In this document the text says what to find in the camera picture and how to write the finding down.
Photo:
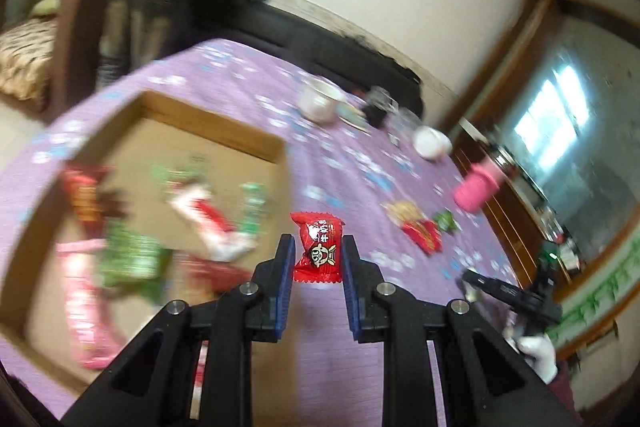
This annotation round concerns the dark red gold packet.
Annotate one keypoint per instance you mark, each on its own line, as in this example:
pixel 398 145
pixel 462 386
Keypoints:
pixel 220 274

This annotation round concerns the wooden counter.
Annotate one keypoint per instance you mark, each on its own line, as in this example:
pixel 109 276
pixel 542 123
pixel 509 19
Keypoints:
pixel 520 207

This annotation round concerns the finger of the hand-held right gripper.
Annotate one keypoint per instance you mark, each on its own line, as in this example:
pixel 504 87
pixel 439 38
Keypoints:
pixel 482 283

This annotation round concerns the cardboard box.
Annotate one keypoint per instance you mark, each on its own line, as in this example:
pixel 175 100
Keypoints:
pixel 150 147

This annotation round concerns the small green snack packet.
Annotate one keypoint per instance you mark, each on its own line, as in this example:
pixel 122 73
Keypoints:
pixel 176 173

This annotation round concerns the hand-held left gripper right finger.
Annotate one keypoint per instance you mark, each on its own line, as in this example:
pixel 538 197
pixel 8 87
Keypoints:
pixel 352 294

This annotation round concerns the thin green booklet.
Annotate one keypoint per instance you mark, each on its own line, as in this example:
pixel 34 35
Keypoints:
pixel 352 116

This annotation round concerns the purple floral tablecloth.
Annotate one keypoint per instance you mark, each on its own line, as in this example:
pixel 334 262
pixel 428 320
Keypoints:
pixel 340 177

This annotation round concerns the white red snack packet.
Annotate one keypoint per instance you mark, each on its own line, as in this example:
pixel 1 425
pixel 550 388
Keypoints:
pixel 210 222

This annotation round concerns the red yellow snack packet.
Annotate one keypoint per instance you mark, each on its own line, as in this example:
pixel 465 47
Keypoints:
pixel 417 229

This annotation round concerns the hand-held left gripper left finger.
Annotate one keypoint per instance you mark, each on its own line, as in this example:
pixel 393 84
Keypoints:
pixel 285 289

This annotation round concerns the large green snack packet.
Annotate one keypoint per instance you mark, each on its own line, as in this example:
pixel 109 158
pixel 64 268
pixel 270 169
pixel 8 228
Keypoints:
pixel 130 254

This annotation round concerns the clear green candy packet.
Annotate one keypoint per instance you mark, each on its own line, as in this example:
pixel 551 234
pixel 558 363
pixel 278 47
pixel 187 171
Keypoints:
pixel 253 207

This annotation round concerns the pink snack packet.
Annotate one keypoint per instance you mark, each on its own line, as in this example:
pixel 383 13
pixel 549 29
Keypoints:
pixel 85 307

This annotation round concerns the small black device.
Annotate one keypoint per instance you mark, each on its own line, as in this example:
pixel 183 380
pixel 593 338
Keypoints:
pixel 376 113

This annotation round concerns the white bowl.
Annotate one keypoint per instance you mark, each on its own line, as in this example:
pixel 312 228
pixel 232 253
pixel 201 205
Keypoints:
pixel 431 142

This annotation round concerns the patterned cushion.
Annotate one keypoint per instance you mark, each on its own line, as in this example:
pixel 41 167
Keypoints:
pixel 25 57

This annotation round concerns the pink bottle with knitted sleeve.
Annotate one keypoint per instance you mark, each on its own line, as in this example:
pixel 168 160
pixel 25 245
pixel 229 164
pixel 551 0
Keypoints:
pixel 480 184

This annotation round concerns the dark sofa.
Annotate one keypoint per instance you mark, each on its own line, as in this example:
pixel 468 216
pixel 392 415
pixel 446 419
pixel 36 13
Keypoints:
pixel 300 39

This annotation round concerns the small green candy packet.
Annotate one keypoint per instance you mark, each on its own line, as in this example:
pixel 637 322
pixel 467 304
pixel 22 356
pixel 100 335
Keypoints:
pixel 446 221

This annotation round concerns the brown chair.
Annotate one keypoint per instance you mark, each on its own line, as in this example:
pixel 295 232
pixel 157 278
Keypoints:
pixel 75 32

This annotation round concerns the person's right forearm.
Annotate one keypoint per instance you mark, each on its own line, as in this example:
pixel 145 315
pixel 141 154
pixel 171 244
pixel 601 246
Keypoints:
pixel 564 394

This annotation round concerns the red cartoon candy packet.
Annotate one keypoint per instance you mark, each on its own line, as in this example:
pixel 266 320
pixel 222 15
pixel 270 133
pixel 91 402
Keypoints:
pixel 317 252

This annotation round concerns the person's right hand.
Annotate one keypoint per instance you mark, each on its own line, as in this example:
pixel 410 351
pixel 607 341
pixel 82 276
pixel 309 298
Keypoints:
pixel 544 353

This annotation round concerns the white ceramic cup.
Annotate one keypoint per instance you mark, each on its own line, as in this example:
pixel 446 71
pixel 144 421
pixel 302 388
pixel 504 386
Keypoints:
pixel 320 103

